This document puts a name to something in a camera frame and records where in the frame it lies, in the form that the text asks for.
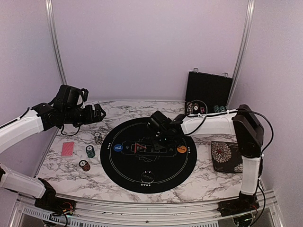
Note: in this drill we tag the red playing card deck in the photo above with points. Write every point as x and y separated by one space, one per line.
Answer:
67 149

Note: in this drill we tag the black floral rectangular tray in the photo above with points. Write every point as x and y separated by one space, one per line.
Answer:
226 157

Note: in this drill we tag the green chip stack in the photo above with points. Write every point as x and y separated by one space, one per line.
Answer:
90 151

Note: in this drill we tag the clear round dealer button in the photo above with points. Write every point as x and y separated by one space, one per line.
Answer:
147 177

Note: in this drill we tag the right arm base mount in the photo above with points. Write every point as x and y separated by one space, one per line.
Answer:
236 206

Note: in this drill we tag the left aluminium frame post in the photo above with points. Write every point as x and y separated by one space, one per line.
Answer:
55 43

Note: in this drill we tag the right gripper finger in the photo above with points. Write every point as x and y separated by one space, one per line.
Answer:
155 143
164 145

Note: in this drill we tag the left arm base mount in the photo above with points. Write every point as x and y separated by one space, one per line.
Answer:
57 205

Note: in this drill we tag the round black poker mat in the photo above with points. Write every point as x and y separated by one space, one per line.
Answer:
125 168

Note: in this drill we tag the black poker chip case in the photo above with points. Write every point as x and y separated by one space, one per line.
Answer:
208 88

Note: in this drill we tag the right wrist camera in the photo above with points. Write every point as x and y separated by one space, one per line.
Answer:
158 122

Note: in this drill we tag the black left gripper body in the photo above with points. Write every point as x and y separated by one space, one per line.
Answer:
83 118

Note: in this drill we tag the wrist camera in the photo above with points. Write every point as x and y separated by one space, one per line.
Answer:
70 97
158 122

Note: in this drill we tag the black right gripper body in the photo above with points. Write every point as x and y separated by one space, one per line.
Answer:
164 138

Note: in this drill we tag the blue small blind button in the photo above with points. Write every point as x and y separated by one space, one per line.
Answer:
118 148

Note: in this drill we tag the orange big blind button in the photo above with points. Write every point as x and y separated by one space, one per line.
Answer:
182 149

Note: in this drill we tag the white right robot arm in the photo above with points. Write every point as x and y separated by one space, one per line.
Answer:
241 124

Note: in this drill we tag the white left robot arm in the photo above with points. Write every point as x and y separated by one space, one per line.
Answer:
41 117

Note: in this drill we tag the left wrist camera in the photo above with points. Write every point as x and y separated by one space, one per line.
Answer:
70 97

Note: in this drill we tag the right aluminium frame post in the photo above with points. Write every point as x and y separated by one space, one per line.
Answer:
243 47

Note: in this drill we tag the green chips in case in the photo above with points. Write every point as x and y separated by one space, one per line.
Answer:
220 109

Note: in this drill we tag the red chip stack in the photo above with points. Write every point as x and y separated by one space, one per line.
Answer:
84 165

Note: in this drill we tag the aluminium front rail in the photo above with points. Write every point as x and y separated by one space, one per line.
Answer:
94 213

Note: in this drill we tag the aluminium frame post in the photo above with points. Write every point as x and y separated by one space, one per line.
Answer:
55 43
243 47

